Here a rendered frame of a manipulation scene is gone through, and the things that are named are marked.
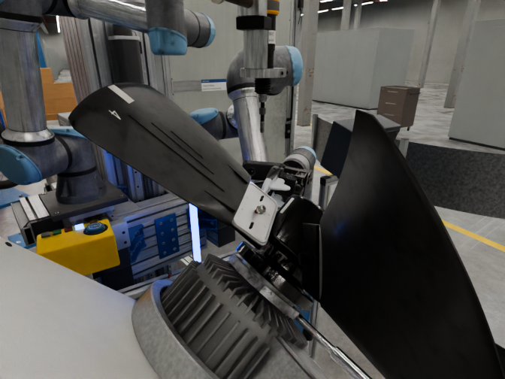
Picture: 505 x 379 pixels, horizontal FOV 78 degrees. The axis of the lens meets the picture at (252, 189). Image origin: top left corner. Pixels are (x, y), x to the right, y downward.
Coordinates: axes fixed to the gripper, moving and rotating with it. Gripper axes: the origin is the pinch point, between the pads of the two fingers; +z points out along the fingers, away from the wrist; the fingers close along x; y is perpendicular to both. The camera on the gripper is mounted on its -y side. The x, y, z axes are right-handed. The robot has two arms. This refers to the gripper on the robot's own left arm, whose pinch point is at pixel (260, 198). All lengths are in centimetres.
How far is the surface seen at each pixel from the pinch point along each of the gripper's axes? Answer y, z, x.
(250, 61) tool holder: 0.6, 15.0, -28.1
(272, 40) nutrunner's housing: 2.4, 11.9, -31.0
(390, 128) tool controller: 26, -67, -7
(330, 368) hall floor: 30, -60, 116
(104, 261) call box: -33.4, 12.6, 21.0
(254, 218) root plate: 5.8, 21.2, -7.6
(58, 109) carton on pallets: -728, -528, 175
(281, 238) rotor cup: 10.2, 21.0, -5.5
